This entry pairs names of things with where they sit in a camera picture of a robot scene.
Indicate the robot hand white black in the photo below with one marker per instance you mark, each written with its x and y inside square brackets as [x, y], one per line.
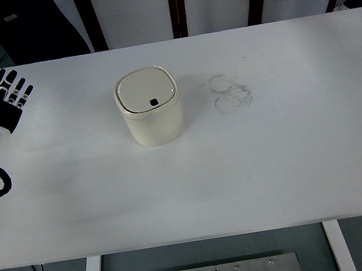
[3, 111]

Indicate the cream trash bin with lid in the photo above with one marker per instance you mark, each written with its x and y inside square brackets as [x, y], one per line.
[155, 125]

